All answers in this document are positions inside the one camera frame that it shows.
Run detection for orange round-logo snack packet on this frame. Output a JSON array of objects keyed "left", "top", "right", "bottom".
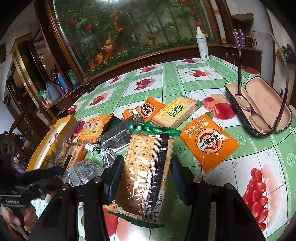
[{"left": 180, "top": 114, "right": 239, "bottom": 173}]

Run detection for purple bottles pair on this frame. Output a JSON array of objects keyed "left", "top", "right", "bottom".
[{"left": 233, "top": 29, "right": 245, "bottom": 48}]

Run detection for open glasses case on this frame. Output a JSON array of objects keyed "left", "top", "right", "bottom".
[{"left": 224, "top": 76, "right": 292, "bottom": 138}]

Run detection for small orange logo snack packet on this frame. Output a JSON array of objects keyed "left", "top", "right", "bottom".
[{"left": 122, "top": 97, "right": 165, "bottom": 121}]

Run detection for dark green snack packet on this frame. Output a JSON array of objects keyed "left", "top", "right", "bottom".
[{"left": 107, "top": 115, "right": 122, "bottom": 130}]

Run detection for wooden display shelf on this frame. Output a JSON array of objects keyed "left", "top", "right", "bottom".
[{"left": 11, "top": 33, "right": 86, "bottom": 125}]

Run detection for person's left hand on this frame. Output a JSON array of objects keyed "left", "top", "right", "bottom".
[{"left": 1, "top": 204, "right": 39, "bottom": 233}]

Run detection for flower aquarium display panel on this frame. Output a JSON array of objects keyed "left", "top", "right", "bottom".
[{"left": 45, "top": 1, "right": 221, "bottom": 77}]

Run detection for long cracker pack green ends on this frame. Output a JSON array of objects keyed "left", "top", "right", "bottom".
[{"left": 107, "top": 123, "right": 181, "bottom": 228}]

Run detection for orange cheese biscuit bag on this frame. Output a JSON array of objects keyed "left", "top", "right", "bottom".
[{"left": 77, "top": 114, "right": 113, "bottom": 144}]

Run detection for yellow cardboard box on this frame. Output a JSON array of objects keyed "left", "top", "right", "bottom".
[{"left": 26, "top": 115, "right": 79, "bottom": 172}]

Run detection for white spray bottle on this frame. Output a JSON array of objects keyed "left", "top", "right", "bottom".
[{"left": 196, "top": 26, "right": 209, "bottom": 61}]

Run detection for clear silver snack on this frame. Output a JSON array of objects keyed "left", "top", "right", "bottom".
[{"left": 62, "top": 159, "right": 104, "bottom": 187}]

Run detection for yellow green biscuit pack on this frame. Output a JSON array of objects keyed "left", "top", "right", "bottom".
[{"left": 150, "top": 95, "right": 203, "bottom": 128}]

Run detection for silver foil snack bag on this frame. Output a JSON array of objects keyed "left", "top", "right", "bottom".
[{"left": 97, "top": 114, "right": 142, "bottom": 168}]

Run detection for cracker pack orange ends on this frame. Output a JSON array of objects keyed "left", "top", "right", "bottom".
[{"left": 55, "top": 142, "right": 86, "bottom": 168}]

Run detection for dark-framed eyeglasses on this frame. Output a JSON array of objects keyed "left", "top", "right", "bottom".
[{"left": 233, "top": 30, "right": 289, "bottom": 135}]

